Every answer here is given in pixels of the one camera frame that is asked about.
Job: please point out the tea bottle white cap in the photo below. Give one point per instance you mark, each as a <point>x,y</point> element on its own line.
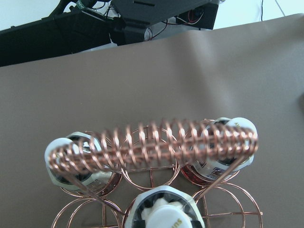
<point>163,207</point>

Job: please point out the copper wire bottle rack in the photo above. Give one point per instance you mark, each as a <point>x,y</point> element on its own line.
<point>152,156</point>

